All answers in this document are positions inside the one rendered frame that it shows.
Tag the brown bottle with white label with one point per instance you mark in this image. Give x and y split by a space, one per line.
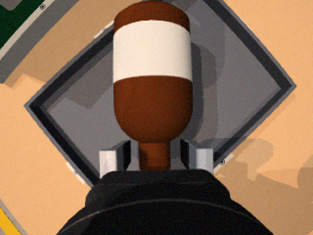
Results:
152 78

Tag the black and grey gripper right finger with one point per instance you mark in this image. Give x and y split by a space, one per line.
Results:
196 156

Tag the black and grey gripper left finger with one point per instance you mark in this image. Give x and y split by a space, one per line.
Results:
116 158

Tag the grey square tray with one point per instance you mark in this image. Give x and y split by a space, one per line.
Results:
237 84

